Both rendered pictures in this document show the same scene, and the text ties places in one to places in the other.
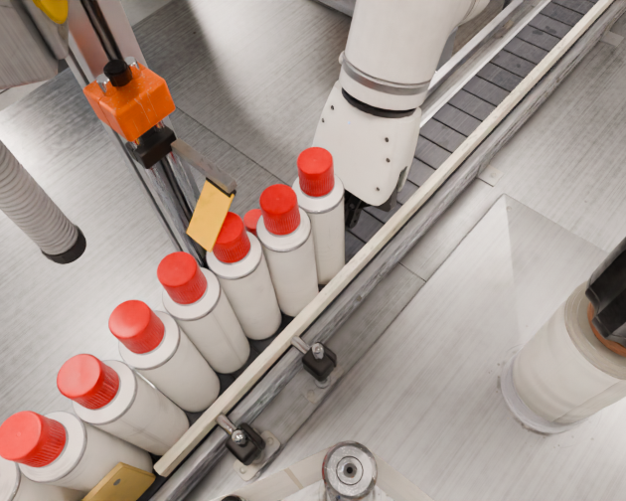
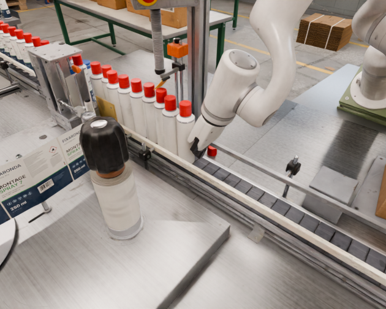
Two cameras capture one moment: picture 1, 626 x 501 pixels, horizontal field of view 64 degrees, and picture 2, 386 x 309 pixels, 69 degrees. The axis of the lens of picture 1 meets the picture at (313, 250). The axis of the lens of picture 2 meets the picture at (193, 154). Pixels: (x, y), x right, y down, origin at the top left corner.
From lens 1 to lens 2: 0.70 m
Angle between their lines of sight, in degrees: 53
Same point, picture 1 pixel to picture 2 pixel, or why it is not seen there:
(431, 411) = not seen: hidden behind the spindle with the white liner
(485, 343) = (148, 207)
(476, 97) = (299, 219)
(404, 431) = not seen: hidden behind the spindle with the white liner
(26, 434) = (111, 72)
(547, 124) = (306, 275)
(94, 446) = (114, 93)
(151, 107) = (173, 51)
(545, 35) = (380, 268)
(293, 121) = (274, 160)
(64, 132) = not seen: hidden behind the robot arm
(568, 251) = (193, 247)
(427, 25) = (211, 89)
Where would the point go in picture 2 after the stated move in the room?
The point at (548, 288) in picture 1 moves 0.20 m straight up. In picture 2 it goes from (173, 234) to (168, 174)
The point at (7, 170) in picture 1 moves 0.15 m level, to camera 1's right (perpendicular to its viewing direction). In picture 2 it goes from (155, 39) to (157, 59)
